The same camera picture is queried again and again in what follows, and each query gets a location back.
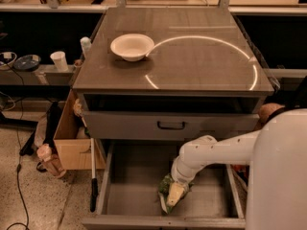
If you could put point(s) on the white bottle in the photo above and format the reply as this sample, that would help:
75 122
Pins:
86 45

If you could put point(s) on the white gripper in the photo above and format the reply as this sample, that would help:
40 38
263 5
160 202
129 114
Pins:
179 177

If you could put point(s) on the person's leg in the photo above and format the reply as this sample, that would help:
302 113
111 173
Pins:
265 111

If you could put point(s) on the grey top drawer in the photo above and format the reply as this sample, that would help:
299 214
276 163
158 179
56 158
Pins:
142 125

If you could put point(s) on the white and black stick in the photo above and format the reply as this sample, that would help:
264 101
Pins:
94 182

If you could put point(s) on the white paper bowl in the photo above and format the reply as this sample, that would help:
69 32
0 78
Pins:
131 47

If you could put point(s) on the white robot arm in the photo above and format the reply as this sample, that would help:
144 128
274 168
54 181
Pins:
277 159

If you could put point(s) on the bowl with black cable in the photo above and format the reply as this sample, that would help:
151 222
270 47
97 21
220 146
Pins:
7 60

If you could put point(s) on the cardboard box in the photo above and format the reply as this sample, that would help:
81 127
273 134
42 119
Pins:
72 140

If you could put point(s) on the black drawer handle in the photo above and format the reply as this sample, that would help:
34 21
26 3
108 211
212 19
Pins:
170 125

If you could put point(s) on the white paper cup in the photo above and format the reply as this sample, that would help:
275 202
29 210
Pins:
59 60

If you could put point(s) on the open grey middle drawer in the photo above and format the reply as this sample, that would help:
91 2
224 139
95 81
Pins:
129 198

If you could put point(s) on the grey drawer cabinet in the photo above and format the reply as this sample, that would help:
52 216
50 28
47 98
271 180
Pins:
200 63

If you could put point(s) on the green jalapeno chip bag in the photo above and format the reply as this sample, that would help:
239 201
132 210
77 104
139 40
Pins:
163 191

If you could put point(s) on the orange sneaker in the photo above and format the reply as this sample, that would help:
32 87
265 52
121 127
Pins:
242 171

